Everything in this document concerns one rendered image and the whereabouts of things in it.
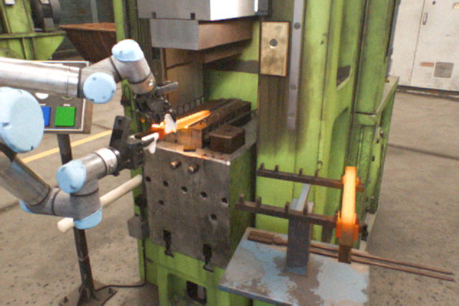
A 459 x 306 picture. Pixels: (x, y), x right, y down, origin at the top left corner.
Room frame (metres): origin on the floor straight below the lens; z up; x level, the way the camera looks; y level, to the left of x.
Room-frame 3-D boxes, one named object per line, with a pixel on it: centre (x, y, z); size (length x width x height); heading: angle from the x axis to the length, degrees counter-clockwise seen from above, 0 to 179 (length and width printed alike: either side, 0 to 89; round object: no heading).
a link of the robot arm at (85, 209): (0.91, 0.39, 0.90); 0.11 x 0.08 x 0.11; 77
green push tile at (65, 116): (1.39, 0.60, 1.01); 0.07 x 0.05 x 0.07; 85
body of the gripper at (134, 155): (1.04, 0.29, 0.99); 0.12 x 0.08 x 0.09; 151
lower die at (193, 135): (1.50, 0.06, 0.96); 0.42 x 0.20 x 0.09; 150
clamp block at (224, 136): (1.29, -0.03, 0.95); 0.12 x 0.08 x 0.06; 150
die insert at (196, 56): (1.53, 0.01, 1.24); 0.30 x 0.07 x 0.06; 150
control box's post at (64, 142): (1.53, 0.68, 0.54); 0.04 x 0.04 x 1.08; 60
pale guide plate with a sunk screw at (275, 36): (1.28, -0.18, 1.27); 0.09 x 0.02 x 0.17; 60
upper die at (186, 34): (1.50, 0.06, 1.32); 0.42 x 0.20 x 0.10; 150
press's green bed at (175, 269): (1.49, 0.00, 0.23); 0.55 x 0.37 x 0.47; 150
